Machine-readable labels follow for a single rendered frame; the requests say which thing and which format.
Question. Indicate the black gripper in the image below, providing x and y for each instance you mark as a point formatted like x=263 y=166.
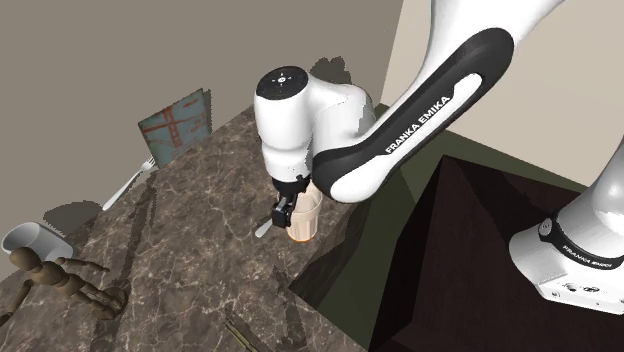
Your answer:
x=288 y=186

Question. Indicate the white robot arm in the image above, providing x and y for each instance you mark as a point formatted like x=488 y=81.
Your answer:
x=297 y=122

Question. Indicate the beige ribbed cup orange base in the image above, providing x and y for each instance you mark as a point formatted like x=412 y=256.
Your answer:
x=306 y=219

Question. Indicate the olive green pencil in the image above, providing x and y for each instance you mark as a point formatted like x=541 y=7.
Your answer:
x=241 y=336

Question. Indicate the blue book with red bridge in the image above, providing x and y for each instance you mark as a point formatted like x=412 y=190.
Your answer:
x=175 y=128

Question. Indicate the silver fork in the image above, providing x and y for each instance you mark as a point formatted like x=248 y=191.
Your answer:
x=128 y=183

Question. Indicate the wooden artist mannequin figure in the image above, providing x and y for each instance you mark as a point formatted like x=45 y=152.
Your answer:
x=63 y=282

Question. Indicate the white mug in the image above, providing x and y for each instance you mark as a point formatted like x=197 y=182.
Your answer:
x=36 y=241

